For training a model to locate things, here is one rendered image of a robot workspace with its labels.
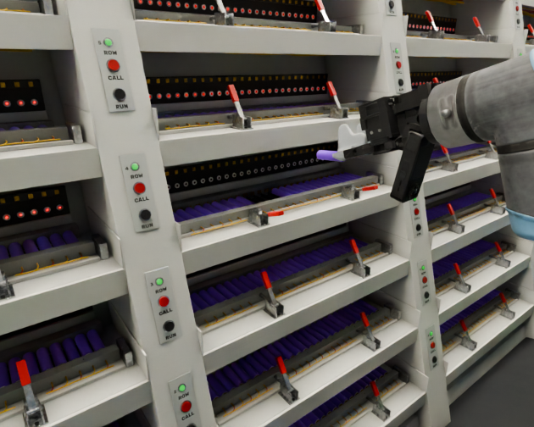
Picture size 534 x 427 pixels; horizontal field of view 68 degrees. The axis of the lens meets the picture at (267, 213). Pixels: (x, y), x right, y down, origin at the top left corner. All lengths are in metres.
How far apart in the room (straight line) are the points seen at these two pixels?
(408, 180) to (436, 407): 0.82
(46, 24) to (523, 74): 0.61
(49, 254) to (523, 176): 0.66
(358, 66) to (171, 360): 0.83
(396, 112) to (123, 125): 0.42
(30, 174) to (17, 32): 0.19
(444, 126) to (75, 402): 0.66
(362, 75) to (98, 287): 0.81
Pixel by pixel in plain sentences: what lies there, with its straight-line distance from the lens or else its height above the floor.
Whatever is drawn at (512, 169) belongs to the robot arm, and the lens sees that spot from 0.54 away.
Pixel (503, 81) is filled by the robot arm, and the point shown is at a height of 0.87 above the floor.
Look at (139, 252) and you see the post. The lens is 0.66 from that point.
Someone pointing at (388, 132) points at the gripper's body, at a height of 0.84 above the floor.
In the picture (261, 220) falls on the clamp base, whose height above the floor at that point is 0.72.
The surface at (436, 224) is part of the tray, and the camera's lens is 1.32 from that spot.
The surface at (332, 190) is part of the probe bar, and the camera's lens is 0.94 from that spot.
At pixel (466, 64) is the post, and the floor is 1.06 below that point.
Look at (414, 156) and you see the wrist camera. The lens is 0.62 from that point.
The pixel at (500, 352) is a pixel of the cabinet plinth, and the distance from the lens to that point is 1.70.
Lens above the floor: 0.83
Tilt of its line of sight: 7 degrees down
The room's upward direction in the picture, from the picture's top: 10 degrees counter-clockwise
